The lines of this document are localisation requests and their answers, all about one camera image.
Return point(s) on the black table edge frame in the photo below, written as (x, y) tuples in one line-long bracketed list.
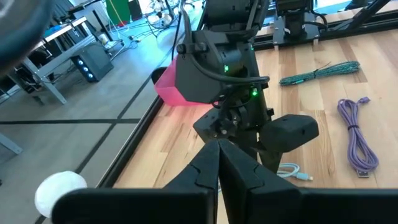
[(130, 146)]

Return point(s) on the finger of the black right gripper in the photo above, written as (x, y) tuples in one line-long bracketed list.
[(210, 127), (289, 132)]

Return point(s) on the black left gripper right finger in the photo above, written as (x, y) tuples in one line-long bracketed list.
[(280, 205)]

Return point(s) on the green board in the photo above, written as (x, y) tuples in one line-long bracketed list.
[(118, 12)]

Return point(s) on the dark grey computer tower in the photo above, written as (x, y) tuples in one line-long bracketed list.
[(93, 62)]

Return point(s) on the grey metal workbench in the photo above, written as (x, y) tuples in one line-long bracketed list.
[(56, 59)]

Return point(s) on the black diagonal frame strut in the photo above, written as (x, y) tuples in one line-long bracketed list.
[(360, 14)]

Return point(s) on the pink plastic bin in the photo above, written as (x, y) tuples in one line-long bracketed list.
[(168, 90)]

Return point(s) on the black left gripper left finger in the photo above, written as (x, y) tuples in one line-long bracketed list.
[(174, 205)]

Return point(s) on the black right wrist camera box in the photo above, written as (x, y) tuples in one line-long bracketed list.
[(199, 81)]

